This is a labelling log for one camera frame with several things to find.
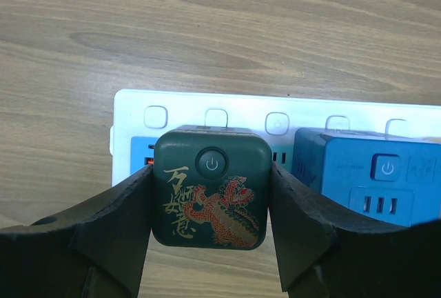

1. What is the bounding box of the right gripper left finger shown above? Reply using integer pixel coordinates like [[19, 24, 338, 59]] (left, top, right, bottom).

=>
[[1, 166, 154, 297]]

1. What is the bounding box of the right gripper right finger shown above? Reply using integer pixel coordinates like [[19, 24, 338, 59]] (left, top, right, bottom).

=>
[[269, 163, 440, 297]]

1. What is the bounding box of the blue cube plug adapter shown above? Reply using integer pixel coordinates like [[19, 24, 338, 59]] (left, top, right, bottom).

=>
[[291, 128, 440, 226]]

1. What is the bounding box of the dark green cube adapter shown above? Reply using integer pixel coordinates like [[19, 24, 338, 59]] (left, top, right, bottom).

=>
[[152, 126, 272, 250]]

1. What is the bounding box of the white multicolour power strip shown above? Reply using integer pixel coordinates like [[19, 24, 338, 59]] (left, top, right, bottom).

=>
[[110, 89, 440, 184]]

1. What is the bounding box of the orange cube plug adapter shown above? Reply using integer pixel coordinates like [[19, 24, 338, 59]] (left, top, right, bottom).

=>
[[424, 137, 441, 143]]

